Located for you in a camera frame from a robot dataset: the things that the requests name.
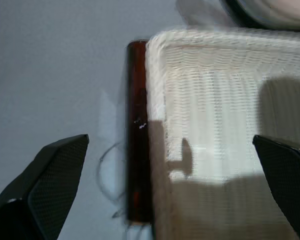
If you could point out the pale woven laundry basket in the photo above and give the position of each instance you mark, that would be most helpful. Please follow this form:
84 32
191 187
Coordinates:
215 100

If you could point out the round washing machine door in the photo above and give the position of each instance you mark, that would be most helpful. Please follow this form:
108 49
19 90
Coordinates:
265 12

